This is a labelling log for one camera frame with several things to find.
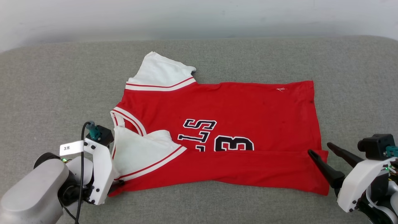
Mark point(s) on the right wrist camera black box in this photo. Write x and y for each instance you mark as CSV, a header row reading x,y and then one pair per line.
x,y
374,146

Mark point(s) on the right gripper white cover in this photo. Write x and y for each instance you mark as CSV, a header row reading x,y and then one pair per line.
x,y
357,183

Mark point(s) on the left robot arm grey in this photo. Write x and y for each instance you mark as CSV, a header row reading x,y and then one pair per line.
x,y
34,193

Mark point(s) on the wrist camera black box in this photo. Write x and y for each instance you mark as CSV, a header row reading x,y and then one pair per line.
x,y
105,135
374,146

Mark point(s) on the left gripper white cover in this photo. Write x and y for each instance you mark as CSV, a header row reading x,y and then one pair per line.
x,y
102,171

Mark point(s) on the red and white jersey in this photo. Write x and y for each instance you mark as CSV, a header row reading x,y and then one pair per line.
x,y
248,109

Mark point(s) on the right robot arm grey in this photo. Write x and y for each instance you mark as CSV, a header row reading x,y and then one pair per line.
x,y
382,194

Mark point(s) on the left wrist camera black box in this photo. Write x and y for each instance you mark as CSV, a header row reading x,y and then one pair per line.
x,y
105,135

